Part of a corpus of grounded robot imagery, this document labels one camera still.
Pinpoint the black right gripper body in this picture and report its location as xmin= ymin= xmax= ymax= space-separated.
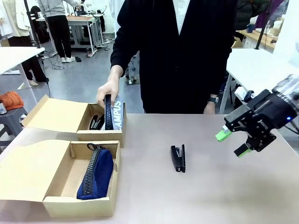
xmin=224 ymin=89 xmax=291 ymax=153

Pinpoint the light grey zipper pencil case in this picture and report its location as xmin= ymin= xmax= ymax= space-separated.
xmin=104 ymin=94 xmax=124 ymax=131

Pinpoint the black stapler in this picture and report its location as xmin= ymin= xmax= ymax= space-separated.
xmin=89 ymin=114 xmax=105 ymax=131
xmin=170 ymin=144 xmax=186 ymax=174

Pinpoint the person's right forearm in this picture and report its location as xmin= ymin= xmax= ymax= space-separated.
xmin=109 ymin=66 xmax=124 ymax=82

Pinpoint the background cardboard box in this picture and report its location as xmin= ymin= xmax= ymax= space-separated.
xmin=231 ymin=36 xmax=243 ymax=49

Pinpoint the small open cardboard box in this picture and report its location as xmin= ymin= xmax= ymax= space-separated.
xmin=21 ymin=94 xmax=128 ymax=149

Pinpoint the large open cardboard box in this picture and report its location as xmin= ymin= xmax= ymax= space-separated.
xmin=0 ymin=139 xmax=121 ymax=219

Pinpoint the person's left hand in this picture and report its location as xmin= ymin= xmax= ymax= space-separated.
xmin=203 ymin=102 xmax=218 ymax=115

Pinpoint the person's right hand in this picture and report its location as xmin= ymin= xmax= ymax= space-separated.
xmin=96 ymin=78 xmax=121 ymax=110

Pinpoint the large white table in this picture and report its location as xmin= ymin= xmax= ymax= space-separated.
xmin=219 ymin=48 xmax=299 ymax=115

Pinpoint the wooden bench table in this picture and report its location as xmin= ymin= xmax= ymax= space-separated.
xmin=238 ymin=29 xmax=279 ymax=54

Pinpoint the black stand pole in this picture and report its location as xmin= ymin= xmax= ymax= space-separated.
xmin=254 ymin=0 xmax=272 ymax=51

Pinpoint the person in black cardigan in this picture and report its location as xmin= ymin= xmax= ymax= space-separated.
xmin=110 ymin=0 xmax=239 ymax=115

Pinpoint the person in purple top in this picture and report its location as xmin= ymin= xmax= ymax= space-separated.
xmin=256 ymin=0 xmax=290 ymax=30

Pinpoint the person in dark jacket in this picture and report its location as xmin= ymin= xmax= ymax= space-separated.
xmin=235 ymin=0 xmax=269 ymax=31

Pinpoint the navy blue zipper pencil case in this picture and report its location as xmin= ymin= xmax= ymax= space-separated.
xmin=76 ymin=143 xmax=114 ymax=201

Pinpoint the person in white clothes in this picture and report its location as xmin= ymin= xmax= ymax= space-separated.
xmin=109 ymin=0 xmax=125 ymax=40

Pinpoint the wood top workbench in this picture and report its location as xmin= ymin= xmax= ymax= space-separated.
xmin=65 ymin=14 xmax=99 ymax=55

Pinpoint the person in grey hoodie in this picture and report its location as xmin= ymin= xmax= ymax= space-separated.
xmin=37 ymin=0 xmax=79 ymax=63

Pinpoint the grey stool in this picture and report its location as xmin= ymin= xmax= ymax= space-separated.
xmin=0 ymin=106 xmax=29 ymax=142

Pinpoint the orange cloth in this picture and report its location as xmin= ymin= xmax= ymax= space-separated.
xmin=0 ymin=91 xmax=24 ymax=111

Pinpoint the white side table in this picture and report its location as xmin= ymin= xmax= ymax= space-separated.
xmin=0 ymin=46 xmax=45 ymax=107

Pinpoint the person in beige coat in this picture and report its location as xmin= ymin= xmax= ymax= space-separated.
xmin=0 ymin=0 xmax=48 ymax=86

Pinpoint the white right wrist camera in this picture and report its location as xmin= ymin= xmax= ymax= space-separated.
xmin=234 ymin=86 xmax=255 ymax=103

